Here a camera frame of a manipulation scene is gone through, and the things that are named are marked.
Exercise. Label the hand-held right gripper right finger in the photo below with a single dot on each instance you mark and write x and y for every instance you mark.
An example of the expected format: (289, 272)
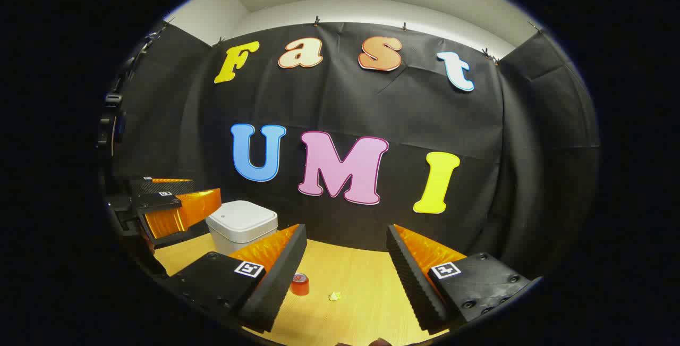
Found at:
(411, 282)

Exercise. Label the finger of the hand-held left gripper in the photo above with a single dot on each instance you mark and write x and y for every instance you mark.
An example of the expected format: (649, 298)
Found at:
(159, 186)
(183, 213)

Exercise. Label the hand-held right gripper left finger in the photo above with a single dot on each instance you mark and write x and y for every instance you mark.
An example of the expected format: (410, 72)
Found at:
(281, 277)

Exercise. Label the red pop can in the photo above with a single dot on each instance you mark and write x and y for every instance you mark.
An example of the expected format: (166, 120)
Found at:
(300, 286)

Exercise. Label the yellowish paper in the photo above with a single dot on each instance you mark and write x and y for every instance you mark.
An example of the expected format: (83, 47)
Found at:
(335, 296)

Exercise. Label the white desktop garbage bin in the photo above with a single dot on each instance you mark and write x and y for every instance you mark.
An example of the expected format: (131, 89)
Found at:
(241, 224)

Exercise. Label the wooden desktop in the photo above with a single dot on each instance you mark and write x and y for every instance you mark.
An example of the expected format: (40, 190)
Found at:
(350, 271)

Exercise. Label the black backdrop cloth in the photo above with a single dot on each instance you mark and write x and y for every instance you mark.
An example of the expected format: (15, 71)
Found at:
(345, 107)

